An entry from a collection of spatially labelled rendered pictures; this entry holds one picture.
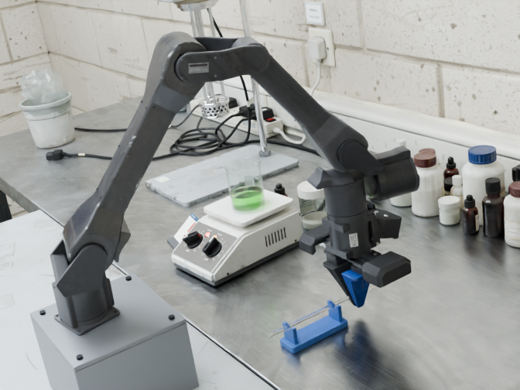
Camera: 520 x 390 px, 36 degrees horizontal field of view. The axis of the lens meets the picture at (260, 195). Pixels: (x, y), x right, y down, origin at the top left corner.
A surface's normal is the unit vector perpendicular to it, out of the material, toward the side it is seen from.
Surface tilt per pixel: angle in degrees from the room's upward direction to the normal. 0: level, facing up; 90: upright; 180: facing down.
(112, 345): 5
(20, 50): 90
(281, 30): 90
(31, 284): 0
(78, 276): 95
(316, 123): 95
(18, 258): 0
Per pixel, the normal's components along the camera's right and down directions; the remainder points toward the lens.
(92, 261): 0.32, 0.39
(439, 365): -0.14, -0.92
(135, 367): 0.54, 0.24
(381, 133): -0.83, 0.32
